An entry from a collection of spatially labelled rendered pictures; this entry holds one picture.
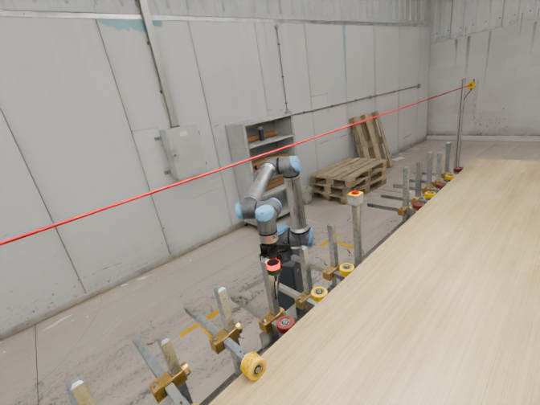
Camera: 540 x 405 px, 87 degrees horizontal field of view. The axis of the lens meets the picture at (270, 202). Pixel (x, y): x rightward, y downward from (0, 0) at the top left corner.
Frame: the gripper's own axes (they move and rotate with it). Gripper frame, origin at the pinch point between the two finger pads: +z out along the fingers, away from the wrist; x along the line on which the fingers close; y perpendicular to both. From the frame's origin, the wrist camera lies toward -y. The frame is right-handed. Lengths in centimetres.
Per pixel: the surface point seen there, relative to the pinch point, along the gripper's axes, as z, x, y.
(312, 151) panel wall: 22, -234, -324
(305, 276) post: 4.7, 8.9, -10.6
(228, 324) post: -1.9, 9.7, 38.5
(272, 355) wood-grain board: 9.1, 26.3, 32.2
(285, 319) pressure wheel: 8.7, 17.9, 15.2
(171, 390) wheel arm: 3, 13, 67
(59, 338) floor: 99, -214, 102
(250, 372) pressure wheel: 3, 30, 45
